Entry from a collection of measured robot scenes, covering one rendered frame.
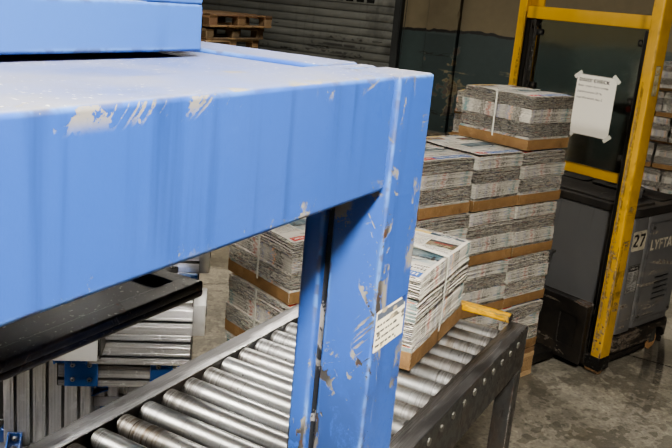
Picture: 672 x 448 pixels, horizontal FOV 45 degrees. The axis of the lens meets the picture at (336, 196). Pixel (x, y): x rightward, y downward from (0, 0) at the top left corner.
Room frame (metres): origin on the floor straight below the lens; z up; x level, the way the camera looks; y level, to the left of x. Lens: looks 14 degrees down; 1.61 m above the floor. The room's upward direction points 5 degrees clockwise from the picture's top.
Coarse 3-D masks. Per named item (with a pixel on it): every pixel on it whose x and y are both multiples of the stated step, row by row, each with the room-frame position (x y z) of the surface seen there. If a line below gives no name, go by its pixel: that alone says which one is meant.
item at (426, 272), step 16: (416, 256) 1.81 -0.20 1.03; (416, 272) 1.70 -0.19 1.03; (432, 272) 1.72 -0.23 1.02; (416, 288) 1.66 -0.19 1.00; (432, 288) 1.73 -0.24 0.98; (416, 304) 1.67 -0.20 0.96; (432, 304) 1.77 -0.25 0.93; (416, 320) 1.68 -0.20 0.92; (432, 320) 1.80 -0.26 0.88; (416, 336) 1.70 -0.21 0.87
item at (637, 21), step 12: (528, 12) 3.98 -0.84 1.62; (540, 12) 3.93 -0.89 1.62; (552, 12) 3.88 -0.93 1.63; (564, 12) 3.83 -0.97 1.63; (576, 12) 3.78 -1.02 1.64; (588, 12) 3.73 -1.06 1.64; (600, 12) 3.69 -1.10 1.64; (612, 12) 3.64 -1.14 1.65; (600, 24) 3.68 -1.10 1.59; (612, 24) 3.63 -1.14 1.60; (624, 24) 3.59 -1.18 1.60; (636, 24) 3.55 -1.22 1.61; (648, 24) 3.51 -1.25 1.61
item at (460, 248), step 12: (420, 228) 2.05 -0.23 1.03; (420, 240) 1.95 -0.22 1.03; (432, 240) 1.95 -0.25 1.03; (444, 240) 1.96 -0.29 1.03; (456, 240) 1.98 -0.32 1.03; (456, 252) 1.88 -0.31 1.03; (468, 252) 1.99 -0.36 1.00; (456, 264) 1.90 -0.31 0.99; (456, 276) 1.92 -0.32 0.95; (456, 288) 1.94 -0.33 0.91; (444, 300) 1.87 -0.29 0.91; (456, 300) 1.96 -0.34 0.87; (444, 312) 1.88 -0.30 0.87
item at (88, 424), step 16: (272, 320) 1.89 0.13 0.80; (288, 320) 1.90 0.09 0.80; (240, 336) 1.78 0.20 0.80; (256, 336) 1.79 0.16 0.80; (208, 352) 1.68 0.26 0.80; (224, 352) 1.68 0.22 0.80; (176, 368) 1.58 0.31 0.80; (192, 368) 1.59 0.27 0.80; (160, 384) 1.51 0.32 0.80; (176, 384) 1.52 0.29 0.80; (128, 400) 1.43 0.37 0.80; (144, 400) 1.44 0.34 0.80; (160, 400) 1.47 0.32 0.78; (96, 416) 1.36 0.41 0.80; (112, 416) 1.37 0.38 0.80; (64, 432) 1.30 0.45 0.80; (80, 432) 1.30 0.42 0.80
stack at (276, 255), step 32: (288, 224) 2.67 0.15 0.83; (416, 224) 2.85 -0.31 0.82; (448, 224) 2.98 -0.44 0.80; (480, 224) 3.10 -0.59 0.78; (256, 256) 2.64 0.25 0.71; (288, 256) 2.50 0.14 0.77; (256, 288) 2.63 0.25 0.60; (288, 288) 2.49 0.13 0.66; (480, 288) 3.14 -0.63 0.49; (256, 320) 2.62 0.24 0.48; (480, 320) 3.15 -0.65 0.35
